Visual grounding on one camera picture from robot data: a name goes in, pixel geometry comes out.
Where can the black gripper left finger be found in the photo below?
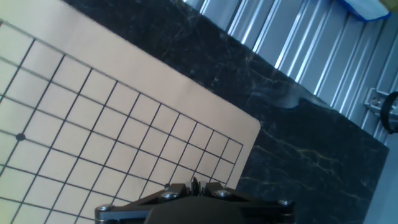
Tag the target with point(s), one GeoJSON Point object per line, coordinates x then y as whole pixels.
{"type": "Point", "coordinates": [130, 213]}

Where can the yellow and blue box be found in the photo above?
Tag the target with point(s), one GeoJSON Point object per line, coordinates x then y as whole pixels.
{"type": "Point", "coordinates": [363, 9]}

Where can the black marble pattern mat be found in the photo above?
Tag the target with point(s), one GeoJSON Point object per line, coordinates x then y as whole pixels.
{"type": "Point", "coordinates": [280, 155]}

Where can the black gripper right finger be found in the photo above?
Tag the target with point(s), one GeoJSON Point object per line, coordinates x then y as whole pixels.
{"type": "Point", "coordinates": [270, 213]}

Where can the tan go board mat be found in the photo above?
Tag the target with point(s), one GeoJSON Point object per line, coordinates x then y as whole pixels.
{"type": "Point", "coordinates": [109, 109]}

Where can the black go stone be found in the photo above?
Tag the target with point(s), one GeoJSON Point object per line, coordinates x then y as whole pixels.
{"type": "Point", "coordinates": [194, 184]}

